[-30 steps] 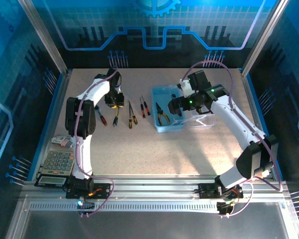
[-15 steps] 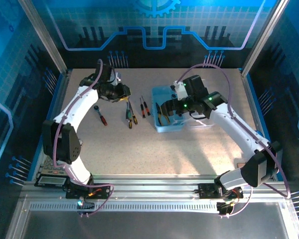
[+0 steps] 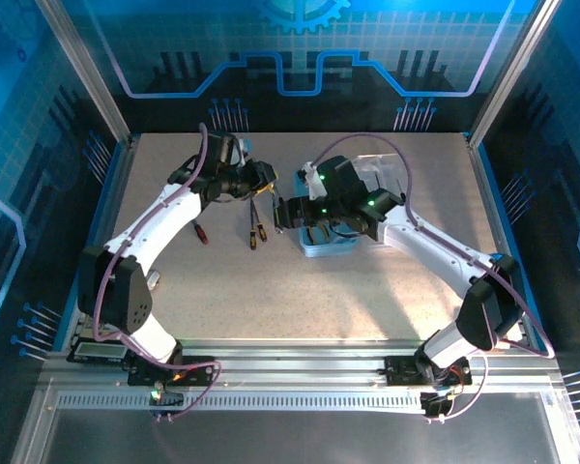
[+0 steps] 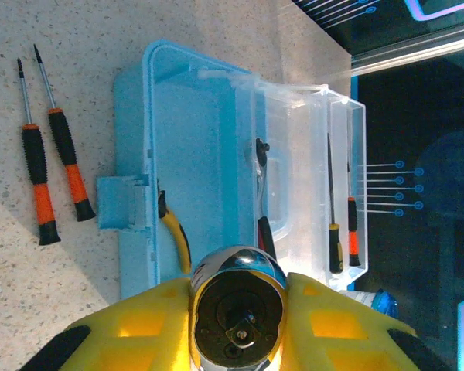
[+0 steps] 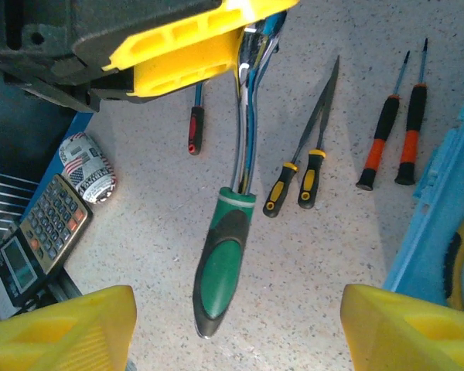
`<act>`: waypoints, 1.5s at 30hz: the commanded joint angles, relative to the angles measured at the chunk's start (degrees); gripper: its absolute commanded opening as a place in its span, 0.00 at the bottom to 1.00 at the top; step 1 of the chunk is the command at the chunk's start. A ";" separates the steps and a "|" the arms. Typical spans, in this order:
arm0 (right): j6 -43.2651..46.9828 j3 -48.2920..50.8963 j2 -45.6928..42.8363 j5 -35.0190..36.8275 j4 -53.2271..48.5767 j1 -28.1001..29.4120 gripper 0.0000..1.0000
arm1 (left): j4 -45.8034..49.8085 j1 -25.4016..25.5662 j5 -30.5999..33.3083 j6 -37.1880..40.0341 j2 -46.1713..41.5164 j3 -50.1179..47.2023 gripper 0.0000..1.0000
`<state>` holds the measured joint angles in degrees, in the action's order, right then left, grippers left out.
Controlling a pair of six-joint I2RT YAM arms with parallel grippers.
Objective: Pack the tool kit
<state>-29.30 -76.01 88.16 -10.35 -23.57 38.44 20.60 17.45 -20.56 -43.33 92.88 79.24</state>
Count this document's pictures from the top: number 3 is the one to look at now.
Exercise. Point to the yellow black screwdriver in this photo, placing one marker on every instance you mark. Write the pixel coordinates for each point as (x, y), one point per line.
(269, 186)
(263, 235)
(252, 240)

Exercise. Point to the blue tool case clear lid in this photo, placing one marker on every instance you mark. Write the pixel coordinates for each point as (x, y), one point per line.
(328, 249)

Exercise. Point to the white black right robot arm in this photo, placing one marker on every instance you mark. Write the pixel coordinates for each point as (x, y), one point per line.
(430, 246)

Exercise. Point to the small white round object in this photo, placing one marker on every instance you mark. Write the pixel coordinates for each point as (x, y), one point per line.
(153, 280)

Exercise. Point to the blue round object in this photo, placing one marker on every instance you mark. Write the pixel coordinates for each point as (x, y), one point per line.
(497, 258)

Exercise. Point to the grey desk calculator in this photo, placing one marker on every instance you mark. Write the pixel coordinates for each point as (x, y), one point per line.
(99, 351)

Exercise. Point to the black connector block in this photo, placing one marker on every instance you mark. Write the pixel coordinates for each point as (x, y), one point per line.
(171, 398)
(435, 406)

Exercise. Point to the grey metal panel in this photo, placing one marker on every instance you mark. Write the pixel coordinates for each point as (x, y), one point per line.
(290, 435)

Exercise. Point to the aluminium mounting rail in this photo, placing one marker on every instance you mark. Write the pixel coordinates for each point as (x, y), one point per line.
(295, 360)

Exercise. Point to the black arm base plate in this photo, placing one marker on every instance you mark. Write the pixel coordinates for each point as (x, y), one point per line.
(203, 374)
(401, 372)

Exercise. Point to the aluminium frame post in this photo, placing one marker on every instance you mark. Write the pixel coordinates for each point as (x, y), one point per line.
(84, 72)
(510, 72)

